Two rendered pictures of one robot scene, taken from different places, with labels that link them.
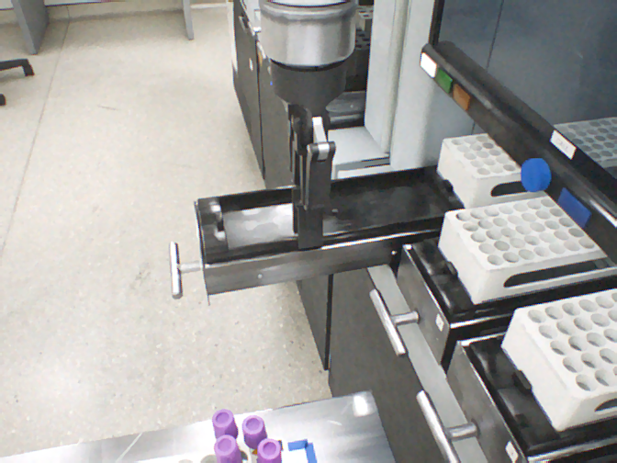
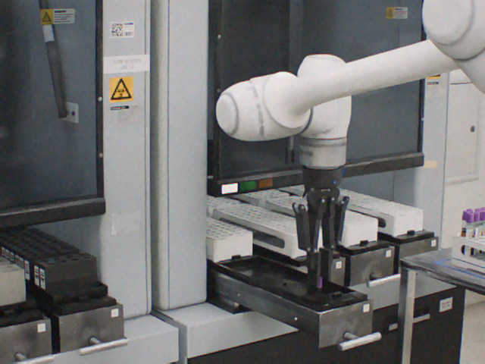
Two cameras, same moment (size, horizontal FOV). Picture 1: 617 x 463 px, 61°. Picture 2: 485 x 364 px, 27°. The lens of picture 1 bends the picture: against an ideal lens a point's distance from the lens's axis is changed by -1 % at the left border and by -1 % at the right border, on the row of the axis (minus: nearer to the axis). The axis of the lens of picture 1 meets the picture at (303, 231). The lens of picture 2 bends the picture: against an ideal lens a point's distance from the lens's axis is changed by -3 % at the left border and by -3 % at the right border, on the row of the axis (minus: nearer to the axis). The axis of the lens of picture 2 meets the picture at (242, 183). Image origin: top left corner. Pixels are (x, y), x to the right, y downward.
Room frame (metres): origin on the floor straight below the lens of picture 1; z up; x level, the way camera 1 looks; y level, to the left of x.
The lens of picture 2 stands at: (1.41, 1.71, 1.42)
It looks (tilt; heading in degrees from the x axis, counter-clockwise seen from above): 12 degrees down; 246
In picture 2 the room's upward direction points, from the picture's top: 1 degrees clockwise
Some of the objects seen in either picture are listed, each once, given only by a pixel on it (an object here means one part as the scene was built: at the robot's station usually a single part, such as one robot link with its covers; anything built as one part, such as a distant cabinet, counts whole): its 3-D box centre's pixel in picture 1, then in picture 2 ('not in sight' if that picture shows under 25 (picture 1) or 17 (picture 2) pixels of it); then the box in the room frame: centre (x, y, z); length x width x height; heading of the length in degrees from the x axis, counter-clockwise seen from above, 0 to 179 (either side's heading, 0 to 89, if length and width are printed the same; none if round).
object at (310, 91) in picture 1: (308, 96); (321, 189); (0.50, 0.00, 1.00); 0.08 x 0.07 x 0.09; 14
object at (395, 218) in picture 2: not in sight; (366, 214); (0.17, -0.39, 0.83); 0.30 x 0.10 x 0.06; 104
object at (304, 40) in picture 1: (308, 25); (322, 151); (0.50, 0.00, 1.07); 0.09 x 0.09 x 0.06
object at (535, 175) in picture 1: (535, 175); not in sight; (0.39, -0.21, 0.98); 0.03 x 0.01 x 0.03; 14
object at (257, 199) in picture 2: not in sight; (238, 198); (0.39, -0.66, 0.83); 0.30 x 0.10 x 0.06; 104
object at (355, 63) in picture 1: (351, 53); (69, 275); (0.98, -0.09, 0.85); 0.12 x 0.02 x 0.06; 14
